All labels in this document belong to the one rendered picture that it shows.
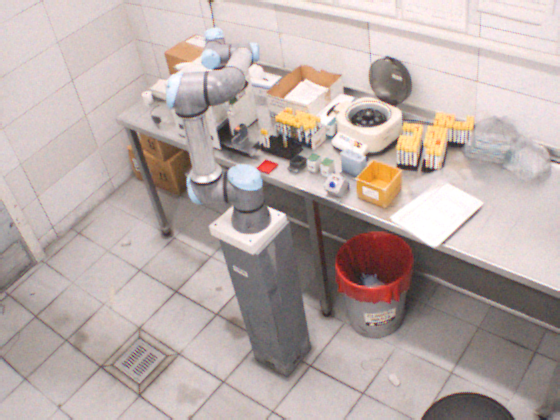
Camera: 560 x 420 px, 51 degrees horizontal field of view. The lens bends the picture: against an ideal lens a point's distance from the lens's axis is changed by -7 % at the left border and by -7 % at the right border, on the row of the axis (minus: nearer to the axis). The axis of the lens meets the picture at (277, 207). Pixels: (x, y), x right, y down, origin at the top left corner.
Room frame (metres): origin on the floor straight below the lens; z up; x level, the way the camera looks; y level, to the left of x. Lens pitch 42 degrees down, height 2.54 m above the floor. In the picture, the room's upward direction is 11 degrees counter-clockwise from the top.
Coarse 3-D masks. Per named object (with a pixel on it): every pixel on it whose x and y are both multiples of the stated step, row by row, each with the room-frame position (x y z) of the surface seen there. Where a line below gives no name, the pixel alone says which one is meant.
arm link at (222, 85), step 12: (240, 48) 2.07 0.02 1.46; (252, 48) 2.09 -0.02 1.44; (240, 60) 1.93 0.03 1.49; (252, 60) 2.08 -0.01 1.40; (216, 72) 1.76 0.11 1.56; (228, 72) 1.77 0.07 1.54; (240, 72) 1.80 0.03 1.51; (216, 84) 1.71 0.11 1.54; (228, 84) 1.73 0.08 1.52; (240, 84) 1.76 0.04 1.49; (216, 96) 1.70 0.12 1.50; (228, 96) 1.72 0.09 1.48
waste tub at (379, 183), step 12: (372, 168) 1.87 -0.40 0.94; (384, 168) 1.85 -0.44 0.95; (396, 168) 1.81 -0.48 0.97; (360, 180) 1.78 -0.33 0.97; (372, 180) 1.87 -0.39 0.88; (384, 180) 1.85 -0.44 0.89; (396, 180) 1.76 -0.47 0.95; (360, 192) 1.78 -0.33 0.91; (372, 192) 1.74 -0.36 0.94; (384, 192) 1.70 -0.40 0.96; (396, 192) 1.76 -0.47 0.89; (384, 204) 1.70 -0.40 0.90
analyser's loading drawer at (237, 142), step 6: (222, 138) 2.30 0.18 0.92; (228, 138) 2.29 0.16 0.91; (234, 138) 2.24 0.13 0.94; (240, 138) 2.26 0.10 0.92; (246, 138) 2.23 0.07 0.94; (228, 144) 2.25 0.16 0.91; (234, 144) 2.22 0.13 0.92; (240, 144) 2.20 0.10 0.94; (246, 144) 2.22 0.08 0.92; (252, 144) 2.21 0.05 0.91; (258, 144) 2.19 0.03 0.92; (240, 150) 2.20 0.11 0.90; (246, 150) 2.18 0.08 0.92; (252, 150) 2.16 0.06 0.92
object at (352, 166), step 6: (348, 150) 1.97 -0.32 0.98; (342, 156) 1.95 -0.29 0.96; (348, 156) 1.93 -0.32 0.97; (354, 156) 1.93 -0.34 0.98; (360, 156) 1.92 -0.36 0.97; (342, 162) 1.96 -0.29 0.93; (348, 162) 1.93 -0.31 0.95; (354, 162) 1.91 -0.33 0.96; (360, 162) 1.89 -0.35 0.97; (366, 162) 1.91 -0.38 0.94; (342, 168) 1.96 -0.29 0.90; (348, 168) 1.93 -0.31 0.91; (354, 168) 1.91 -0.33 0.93; (360, 168) 1.89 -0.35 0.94; (342, 174) 1.94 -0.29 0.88; (348, 174) 1.93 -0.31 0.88; (354, 174) 1.91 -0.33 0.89; (354, 180) 1.89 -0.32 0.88
